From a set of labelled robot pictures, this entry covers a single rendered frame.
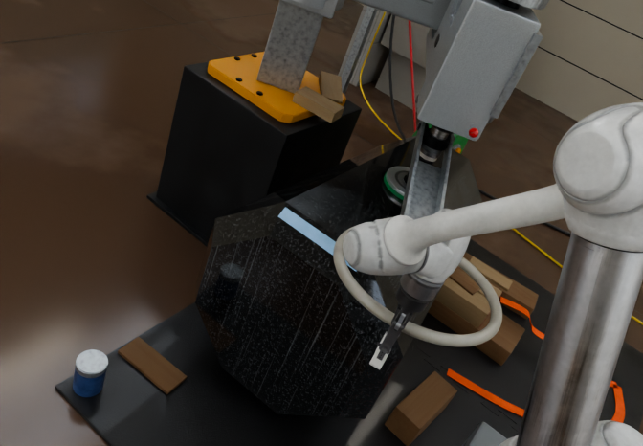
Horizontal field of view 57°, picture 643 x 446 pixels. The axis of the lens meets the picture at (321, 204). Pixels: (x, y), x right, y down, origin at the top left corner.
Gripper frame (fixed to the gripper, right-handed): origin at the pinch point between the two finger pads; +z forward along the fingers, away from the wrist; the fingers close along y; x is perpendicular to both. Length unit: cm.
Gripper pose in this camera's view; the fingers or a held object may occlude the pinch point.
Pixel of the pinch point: (382, 350)
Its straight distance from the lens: 150.8
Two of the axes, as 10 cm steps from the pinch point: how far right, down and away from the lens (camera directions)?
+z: -3.4, 8.1, 4.8
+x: -8.7, -4.6, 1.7
